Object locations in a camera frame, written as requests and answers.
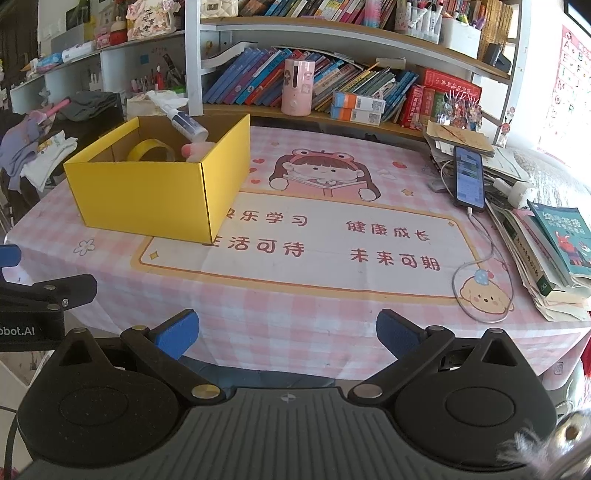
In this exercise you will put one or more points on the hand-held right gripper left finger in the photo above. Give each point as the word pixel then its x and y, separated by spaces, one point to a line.
pixel 178 334

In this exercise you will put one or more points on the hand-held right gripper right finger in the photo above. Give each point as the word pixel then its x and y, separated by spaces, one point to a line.
pixel 399 334

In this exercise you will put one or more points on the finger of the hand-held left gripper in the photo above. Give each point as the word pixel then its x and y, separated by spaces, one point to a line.
pixel 9 256
pixel 55 290

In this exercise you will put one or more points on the yellow cardboard box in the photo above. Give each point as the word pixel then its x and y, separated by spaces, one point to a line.
pixel 138 198

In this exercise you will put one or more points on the yellow tape roll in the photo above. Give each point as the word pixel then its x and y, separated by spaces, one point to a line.
pixel 138 148

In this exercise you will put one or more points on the white spray bottle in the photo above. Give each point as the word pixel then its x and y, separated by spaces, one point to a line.
pixel 189 125

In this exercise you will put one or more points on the pink printed table mat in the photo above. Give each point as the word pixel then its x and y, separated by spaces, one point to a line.
pixel 323 286

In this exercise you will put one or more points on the white printed shirt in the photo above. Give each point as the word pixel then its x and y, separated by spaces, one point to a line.
pixel 51 157

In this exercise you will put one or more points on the purple cloth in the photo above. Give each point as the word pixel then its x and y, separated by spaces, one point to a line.
pixel 18 147

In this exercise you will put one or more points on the stack of large books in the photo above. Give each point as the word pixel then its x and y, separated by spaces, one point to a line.
pixel 531 267

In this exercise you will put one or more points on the small grey adapter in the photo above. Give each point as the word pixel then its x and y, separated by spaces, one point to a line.
pixel 436 186

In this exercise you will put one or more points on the dark grey cloth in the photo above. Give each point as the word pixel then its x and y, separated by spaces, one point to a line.
pixel 90 106

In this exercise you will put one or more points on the smartphone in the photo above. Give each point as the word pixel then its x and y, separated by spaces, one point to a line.
pixel 468 177

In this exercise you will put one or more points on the fluffy grey cloth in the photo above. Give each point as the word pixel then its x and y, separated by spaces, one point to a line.
pixel 531 445

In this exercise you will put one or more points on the white plug adapter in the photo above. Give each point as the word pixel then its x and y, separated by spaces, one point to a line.
pixel 515 191

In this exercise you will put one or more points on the teal children's book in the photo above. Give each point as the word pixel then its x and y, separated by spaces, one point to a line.
pixel 563 240

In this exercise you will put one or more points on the white side shelf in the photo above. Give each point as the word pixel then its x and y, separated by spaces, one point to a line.
pixel 74 76

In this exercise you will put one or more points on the stack of papers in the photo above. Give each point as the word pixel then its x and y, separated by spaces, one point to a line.
pixel 505 164

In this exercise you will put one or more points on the brown paper envelope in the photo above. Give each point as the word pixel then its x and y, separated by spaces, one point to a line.
pixel 457 136

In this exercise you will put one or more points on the white quilt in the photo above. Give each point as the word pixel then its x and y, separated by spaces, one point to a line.
pixel 549 175

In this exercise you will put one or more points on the orange and white box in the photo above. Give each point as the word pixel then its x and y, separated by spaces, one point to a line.
pixel 355 116
pixel 358 101

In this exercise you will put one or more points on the red thick dictionary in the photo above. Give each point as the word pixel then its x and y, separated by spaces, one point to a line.
pixel 427 108
pixel 411 108

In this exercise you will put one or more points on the cluster of small bottles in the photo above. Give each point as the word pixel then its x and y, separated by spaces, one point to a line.
pixel 157 78

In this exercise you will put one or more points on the colourful acrylic figure stand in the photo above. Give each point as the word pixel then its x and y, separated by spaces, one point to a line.
pixel 461 110

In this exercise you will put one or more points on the green thick book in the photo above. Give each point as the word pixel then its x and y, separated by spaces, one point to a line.
pixel 439 105

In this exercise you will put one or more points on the red flat book box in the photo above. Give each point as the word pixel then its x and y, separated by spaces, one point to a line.
pixel 452 82

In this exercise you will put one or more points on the white bookshelf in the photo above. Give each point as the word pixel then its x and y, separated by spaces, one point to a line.
pixel 194 69

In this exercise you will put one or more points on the row of slanted children's books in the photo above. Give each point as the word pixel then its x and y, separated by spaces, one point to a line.
pixel 249 78

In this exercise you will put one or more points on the pink humidifier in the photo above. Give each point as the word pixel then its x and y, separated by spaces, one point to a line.
pixel 298 87

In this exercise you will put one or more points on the black small device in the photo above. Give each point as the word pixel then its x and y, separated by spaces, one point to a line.
pixel 498 57

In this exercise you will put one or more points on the white pen holder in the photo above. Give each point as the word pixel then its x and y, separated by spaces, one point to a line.
pixel 459 37

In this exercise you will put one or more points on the clear marker holder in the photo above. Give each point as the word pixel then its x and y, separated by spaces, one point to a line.
pixel 422 25

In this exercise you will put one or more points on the pastel gradient bottle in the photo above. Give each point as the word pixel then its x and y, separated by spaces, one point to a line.
pixel 372 14

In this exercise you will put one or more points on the white quilted handbag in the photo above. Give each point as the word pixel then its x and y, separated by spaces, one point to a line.
pixel 219 8

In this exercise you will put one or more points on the row of upright colourful books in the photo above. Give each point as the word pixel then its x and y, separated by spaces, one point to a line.
pixel 314 8

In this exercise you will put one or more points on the alphabet wall poster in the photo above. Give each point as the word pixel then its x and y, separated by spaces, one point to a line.
pixel 570 92

